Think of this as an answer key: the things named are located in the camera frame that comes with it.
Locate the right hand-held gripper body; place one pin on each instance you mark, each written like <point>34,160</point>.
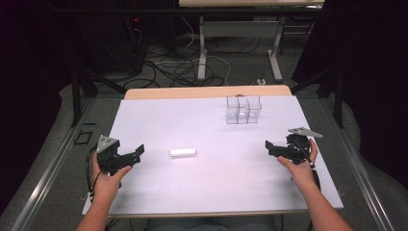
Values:
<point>296,146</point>

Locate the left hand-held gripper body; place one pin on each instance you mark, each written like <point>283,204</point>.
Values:
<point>108,156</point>

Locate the clear plastic compartment organizer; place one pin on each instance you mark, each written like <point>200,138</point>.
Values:
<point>243,109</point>

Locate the white rectangular block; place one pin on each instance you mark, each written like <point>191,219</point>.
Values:
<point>183,152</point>

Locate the person's right hand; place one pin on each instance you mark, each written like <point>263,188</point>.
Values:
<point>302,168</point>

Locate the person's left hand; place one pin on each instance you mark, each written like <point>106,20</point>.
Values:
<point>106,184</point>

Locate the white board on table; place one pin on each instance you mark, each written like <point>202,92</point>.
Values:
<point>211,154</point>

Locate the black metal stand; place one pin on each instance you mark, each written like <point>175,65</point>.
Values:
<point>80,93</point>
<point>333,89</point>

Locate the black equipment with red light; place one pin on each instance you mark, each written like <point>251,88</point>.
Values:
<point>134,41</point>

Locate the white desk with metal legs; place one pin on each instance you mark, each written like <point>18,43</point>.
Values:
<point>240,35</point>

